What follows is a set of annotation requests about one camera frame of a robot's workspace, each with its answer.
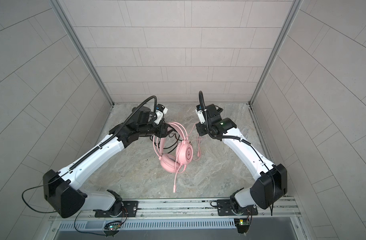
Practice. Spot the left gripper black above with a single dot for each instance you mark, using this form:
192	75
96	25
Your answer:
160	128

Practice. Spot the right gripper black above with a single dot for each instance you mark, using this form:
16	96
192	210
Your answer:
200	129

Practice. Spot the pink headphones with cable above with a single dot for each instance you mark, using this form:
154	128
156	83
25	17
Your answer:
175	164

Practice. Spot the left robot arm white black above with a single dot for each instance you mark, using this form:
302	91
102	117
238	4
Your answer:
62	189

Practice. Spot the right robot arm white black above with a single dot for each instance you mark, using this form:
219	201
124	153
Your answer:
270	179

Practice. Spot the right circuit board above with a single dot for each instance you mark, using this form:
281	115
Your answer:
242	225

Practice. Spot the circuit board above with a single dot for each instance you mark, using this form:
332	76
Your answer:
113	226
242	225

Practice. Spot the white vent grille strip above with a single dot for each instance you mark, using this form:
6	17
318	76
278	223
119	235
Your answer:
132	225

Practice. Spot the left circuit board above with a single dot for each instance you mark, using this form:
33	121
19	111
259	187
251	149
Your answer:
113	226

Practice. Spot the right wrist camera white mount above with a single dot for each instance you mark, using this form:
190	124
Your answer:
201	115

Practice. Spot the white black headphones with cable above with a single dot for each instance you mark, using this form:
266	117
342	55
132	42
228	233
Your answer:
171	143

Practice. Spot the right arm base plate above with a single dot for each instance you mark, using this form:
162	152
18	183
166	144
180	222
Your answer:
228	207

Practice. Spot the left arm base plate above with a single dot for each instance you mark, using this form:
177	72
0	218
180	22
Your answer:
126	208

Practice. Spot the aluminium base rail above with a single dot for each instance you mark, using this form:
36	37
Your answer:
200	208

